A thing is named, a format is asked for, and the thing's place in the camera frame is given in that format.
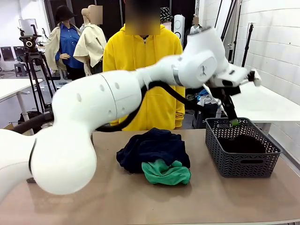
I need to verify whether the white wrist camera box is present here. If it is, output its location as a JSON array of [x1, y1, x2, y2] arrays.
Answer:
[[217, 67, 263, 88]]

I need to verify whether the pile of mixed clothes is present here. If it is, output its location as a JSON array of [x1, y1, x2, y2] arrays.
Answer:
[[187, 90, 220, 107]]

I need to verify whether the black brimmed hat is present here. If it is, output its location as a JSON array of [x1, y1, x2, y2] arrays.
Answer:
[[55, 5, 77, 22]]

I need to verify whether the person in yellow hoodie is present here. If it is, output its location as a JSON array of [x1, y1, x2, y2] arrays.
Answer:
[[102, 0, 186, 131]]

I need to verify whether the grey plastic stool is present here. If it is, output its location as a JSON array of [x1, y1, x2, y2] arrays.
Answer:
[[14, 62, 28, 77]]

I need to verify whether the black garment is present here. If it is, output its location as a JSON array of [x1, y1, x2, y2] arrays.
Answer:
[[217, 135, 268, 154]]

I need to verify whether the black light stand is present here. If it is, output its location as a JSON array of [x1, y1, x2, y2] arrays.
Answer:
[[241, 22, 256, 68]]

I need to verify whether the navy blue garment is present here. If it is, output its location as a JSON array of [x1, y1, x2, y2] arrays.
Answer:
[[116, 127, 191, 174]]

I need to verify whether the black crate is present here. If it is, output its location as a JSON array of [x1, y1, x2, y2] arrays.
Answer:
[[194, 103, 222, 129]]

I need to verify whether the person's left forearm yellow sleeve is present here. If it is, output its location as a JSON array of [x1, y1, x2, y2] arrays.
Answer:
[[173, 89, 186, 129]]

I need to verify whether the black tripod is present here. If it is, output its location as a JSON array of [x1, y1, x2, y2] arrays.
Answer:
[[23, 49, 58, 115]]

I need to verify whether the white tower fan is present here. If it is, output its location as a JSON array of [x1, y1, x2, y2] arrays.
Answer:
[[173, 14, 186, 40]]

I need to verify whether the black stand with clamp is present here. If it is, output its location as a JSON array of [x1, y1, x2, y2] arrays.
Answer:
[[220, 0, 242, 64]]

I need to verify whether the black cable hose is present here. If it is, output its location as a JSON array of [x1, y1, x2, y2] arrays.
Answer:
[[9, 81, 221, 135]]

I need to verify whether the patterned bucket hat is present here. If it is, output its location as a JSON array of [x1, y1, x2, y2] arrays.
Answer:
[[160, 7, 174, 23]]

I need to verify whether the green garment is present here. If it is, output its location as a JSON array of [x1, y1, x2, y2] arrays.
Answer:
[[141, 158, 192, 186]]

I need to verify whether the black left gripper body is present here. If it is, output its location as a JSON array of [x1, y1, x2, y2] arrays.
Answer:
[[207, 78, 241, 97]]

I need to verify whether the large white table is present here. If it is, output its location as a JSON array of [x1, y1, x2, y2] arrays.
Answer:
[[203, 81, 300, 141]]

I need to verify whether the light grey screen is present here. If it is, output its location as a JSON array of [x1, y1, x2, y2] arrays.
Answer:
[[18, 18, 38, 36]]

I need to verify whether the mannequin blue shirt beige coat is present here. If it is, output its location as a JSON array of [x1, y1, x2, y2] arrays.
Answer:
[[45, 14, 82, 79]]

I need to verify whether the mannequin with beige cape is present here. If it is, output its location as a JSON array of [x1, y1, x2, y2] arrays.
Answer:
[[73, 4, 107, 77]]

